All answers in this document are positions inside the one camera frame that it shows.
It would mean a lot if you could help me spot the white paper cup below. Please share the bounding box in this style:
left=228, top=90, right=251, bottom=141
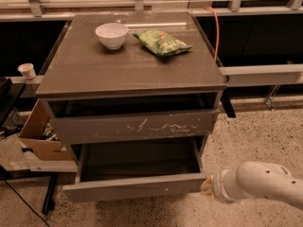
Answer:
left=18, top=63, right=36, bottom=80

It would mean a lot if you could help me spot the black floor cable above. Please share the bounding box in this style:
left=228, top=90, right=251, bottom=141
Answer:
left=0, top=175, right=51, bottom=227

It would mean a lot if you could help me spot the green chip bag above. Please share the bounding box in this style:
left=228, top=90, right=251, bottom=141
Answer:
left=134, top=29, right=191, bottom=57

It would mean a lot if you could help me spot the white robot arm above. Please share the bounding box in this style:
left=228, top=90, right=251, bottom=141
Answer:
left=201, top=161, right=303, bottom=210

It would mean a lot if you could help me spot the grey drawer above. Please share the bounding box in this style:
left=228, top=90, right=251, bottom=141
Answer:
left=63, top=136, right=206, bottom=202
left=50, top=110, right=219, bottom=145

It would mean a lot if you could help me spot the orange cable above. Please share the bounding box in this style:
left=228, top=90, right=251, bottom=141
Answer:
left=204, top=5, right=221, bottom=62

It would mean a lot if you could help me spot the white ceramic bowl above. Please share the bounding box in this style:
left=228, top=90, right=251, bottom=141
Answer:
left=95, top=23, right=129, bottom=50

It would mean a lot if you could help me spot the grey drawer cabinet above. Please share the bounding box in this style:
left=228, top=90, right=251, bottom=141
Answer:
left=35, top=10, right=228, bottom=163

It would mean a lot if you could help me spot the black table leg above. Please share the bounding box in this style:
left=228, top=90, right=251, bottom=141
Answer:
left=42, top=173, right=58, bottom=215

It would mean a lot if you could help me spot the grey top drawer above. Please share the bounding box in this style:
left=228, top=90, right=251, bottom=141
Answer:
left=50, top=110, right=219, bottom=145

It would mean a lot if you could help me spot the brown cardboard box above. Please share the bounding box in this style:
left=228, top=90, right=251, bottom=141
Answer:
left=18, top=100, right=72, bottom=161

